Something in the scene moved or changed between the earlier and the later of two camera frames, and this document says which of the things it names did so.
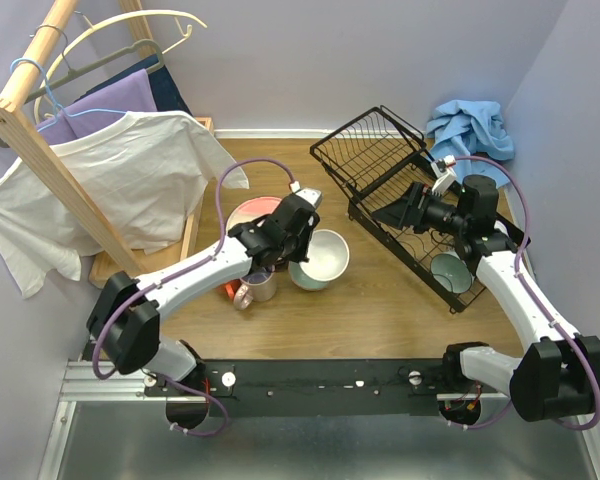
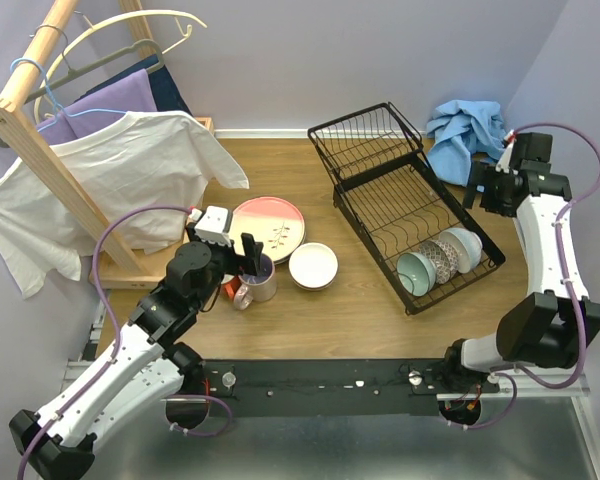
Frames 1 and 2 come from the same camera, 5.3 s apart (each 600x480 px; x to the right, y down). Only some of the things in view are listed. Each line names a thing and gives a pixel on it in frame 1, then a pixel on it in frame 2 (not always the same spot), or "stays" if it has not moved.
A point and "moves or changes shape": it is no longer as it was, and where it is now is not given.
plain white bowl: x=499 y=225 moves or changes shape
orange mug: x=229 y=288 stays
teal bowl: x=452 y=272 → x=416 y=273
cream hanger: x=92 y=30 stays
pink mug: x=259 y=286 stays
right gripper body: x=433 y=212 → x=491 y=195
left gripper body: x=296 y=226 → x=234 y=254
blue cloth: x=462 y=128 stays
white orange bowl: x=328 y=253 moves or changes shape
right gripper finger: x=396 y=215 → x=476 y=177
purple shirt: x=130 y=94 stays
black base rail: x=313 y=387 stays
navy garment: x=167 y=96 stays
